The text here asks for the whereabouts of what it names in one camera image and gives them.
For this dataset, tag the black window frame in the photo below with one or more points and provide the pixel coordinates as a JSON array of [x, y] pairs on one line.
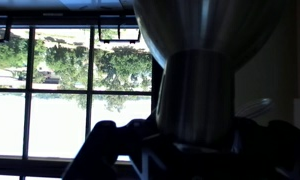
[[90, 66]]

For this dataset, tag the silver desk lamp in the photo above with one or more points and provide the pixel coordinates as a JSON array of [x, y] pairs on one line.
[[196, 96]]

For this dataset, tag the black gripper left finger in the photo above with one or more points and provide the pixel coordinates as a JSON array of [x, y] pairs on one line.
[[100, 150]]

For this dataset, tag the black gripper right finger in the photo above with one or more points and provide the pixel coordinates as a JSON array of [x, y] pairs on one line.
[[283, 150]]

